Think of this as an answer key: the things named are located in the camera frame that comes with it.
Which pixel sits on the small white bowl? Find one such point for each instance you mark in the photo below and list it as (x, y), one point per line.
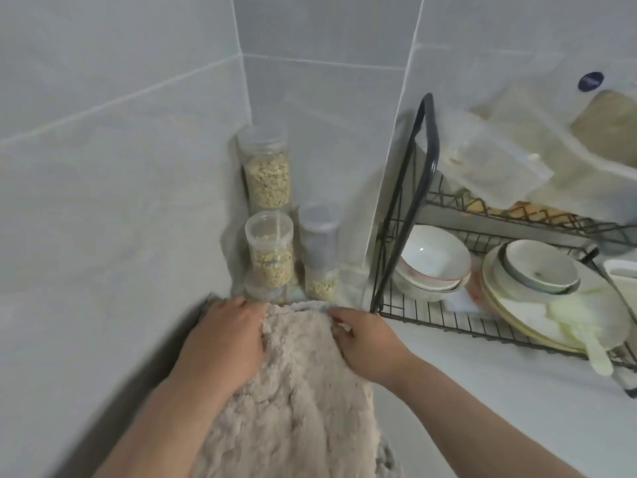
(500, 273)
(542, 266)

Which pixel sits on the beige checked towel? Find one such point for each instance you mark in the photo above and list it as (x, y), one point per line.
(288, 403)

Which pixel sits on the large clear food container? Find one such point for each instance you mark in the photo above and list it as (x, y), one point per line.
(587, 184)

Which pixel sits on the person's right hand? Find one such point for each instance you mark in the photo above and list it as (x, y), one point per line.
(373, 348)

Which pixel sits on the pile of fluffy cloths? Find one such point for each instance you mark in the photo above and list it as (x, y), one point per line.
(390, 462)

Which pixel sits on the yellow dish cloth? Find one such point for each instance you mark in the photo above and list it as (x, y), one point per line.
(527, 210)

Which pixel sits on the clear jar grey contents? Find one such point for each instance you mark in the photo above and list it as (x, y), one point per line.
(318, 238)

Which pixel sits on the person's left forearm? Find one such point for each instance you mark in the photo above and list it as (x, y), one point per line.
(159, 433)

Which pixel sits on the pale green rice paddle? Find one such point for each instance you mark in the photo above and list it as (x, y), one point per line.
(582, 333)

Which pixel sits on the short clear plastic jar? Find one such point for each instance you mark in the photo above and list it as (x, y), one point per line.
(264, 293)

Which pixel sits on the small bowls on plates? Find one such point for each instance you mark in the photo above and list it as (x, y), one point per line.
(502, 318)

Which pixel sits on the person's right forearm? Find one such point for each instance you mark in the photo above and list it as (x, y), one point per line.
(478, 433)

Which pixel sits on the tan lid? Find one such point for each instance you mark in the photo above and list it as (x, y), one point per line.
(607, 124)

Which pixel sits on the person's left hand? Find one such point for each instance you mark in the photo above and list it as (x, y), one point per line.
(224, 338)

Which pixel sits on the small clear jar of oats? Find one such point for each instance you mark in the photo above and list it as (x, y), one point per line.
(321, 286)

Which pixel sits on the white plastic basket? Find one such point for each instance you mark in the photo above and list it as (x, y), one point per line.
(622, 283)

